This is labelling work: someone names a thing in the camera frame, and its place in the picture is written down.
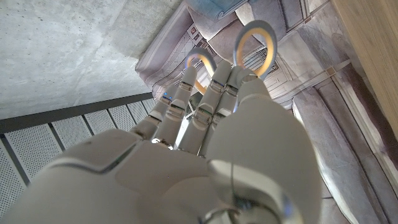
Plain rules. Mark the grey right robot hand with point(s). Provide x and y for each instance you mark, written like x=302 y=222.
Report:
x=155 y=180

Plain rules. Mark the grey blue leaning board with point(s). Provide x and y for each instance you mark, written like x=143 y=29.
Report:
x=214 y=7

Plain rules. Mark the printed sofa room backdrop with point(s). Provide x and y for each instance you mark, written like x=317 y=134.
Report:
x=311 y=77

